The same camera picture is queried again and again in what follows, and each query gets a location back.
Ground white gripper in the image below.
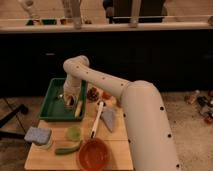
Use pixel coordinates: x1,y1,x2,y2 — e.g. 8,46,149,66
63,77,83,117

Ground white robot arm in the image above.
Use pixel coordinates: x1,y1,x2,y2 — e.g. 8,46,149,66
63,55,182,171

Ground green plastic tray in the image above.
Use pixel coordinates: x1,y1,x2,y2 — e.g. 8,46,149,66
39,78,87,122

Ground brown pinecone toy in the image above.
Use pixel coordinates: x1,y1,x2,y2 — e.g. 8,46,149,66
87,87,99,102

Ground green round lid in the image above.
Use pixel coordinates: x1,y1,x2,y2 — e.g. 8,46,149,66
66,126,81,142

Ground orange small toy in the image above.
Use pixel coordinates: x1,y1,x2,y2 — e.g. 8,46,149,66
102,92,112,100

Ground grey triangular cloth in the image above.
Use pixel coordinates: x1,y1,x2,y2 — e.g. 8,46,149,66
101,108,115,132

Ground blue grey sponge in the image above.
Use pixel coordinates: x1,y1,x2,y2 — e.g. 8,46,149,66
24,127,52,146

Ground green cucumber toy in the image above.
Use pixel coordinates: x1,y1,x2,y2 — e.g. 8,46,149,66
54,141,82,155

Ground black chair base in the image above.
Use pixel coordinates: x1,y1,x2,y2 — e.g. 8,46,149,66
0,103,30,141

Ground orange plastic bowl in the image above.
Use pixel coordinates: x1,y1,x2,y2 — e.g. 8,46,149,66
77,138,110,171

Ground white cup under sponge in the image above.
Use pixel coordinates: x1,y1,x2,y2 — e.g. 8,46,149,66
37,138,53,150

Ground pile of toys on floor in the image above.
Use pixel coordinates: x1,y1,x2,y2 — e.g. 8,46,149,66
184,90,213,124

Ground white wooden rail fence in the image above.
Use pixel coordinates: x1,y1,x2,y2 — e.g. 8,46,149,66
0,0,213,33

